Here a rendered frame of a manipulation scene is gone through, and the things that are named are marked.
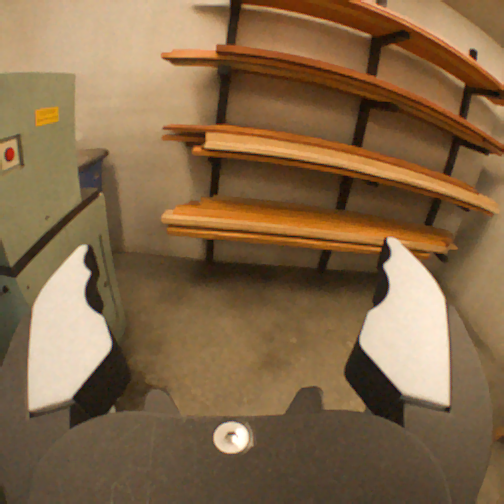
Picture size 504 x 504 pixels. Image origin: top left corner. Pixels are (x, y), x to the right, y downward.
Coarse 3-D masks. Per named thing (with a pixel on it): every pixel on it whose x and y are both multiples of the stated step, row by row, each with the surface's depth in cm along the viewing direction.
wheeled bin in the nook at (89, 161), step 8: (80, 152) 139; (88, 152) 141; (96, 152) 145; (104, 152) 152; (80, 160) 126; (88, 160) 131; (96, 160) 141; (80, 168) 122; (88, 168) 139; (96, 168) 151; (80, 176) 131; (88, 176) 142; (96, 176) 154; (80, 184) 133; (88, 184) 144; (96, 184) 157
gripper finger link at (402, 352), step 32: (384, 256) 10; (384, 288) 8; (416, 288) 7; (384, 320) 6; (416, 320) 6; (352, 352) 6; (384, 352) 5; (416, 352) 5; (448, 352) 5; (352, 384) 6; (384, 384) 5; (416, 384) 5; (448, 384) 4
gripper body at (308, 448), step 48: (96, 432) 3; (144, 432) 4; (192, 432) 4; (240, 432) 4; (288, 432) 4; (336, 432) 4; (384, 432) 3; (48, 480) 2; (96, 480) 3; (144, 480) 3; (192, 480) 3; (240, 480) 3; (288, 480) 3; (336, 480) 3; (384, 480) 3; (432, 480) 2
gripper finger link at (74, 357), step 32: (64, 288) 7; (96, 288) 8; (32, 320) 6; (64, 320) 6; (96, 320) 6; (32, 352) 5; (64, 352) 5; (96, 352) 5; (32, 384) 4; (64, 384) 4; (96, 384) 5; (128, 384) 6; (96, 416) 5
